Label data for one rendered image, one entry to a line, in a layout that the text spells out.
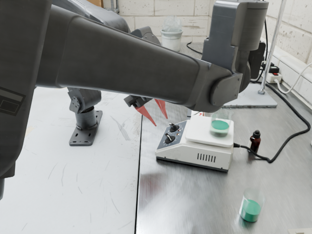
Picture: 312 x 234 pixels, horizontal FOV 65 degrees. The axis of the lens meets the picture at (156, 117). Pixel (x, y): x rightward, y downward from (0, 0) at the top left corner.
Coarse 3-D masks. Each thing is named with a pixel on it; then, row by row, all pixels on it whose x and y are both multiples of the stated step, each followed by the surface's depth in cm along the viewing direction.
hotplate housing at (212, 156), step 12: (180, 144) 63; (192, 144) 62; (204, 144) 62; (156, 156) 67; (168, 156) 65; (180, 156) 64; (192, 156) 63; (204, 156) 62; (216, 156) 61; (228, 156) 60; (216, 168) 63; (228, 168) 62
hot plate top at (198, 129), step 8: (192, 120) 68; (200, 120) 68; (208, 120) 68; (192, 128) 65; (200, 128) 65; (208, 128) 65; (232, 128) 65; (192, 136) 62; (200, 136) 62; (208, 136) 62; (232, 136) 62; (216, 144) 60; (224, 144) 59; (232, 144) 59
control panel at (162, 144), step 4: (176, 124) 74; (180, 124) 72; (184, 124) 71; (168, 128) 74; (180, 128) 70; (184, 128) 69; (164, 132) 73; (168, 132) 72; (172, 132) 70; (176, 132) 69; (180, 132) 68; (164, 136) 71; (176, 136) 67; (180, 136) 66; (164, 140) 69; (176, 140) 65; (180, 140) 64; (160, 144) 68; (164, 144) 66; (168, 144) 65; (172, 144) 64; (160, 148) 66
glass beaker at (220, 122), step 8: (224, 104) 61; (216, 112) 62; (224, 112) 62; (232, 112) 59; (216, 120) 58; (224, 120) 58; (216, 128) 59; (224, 128) 59; (216, 136) 60; (224, 136) 60
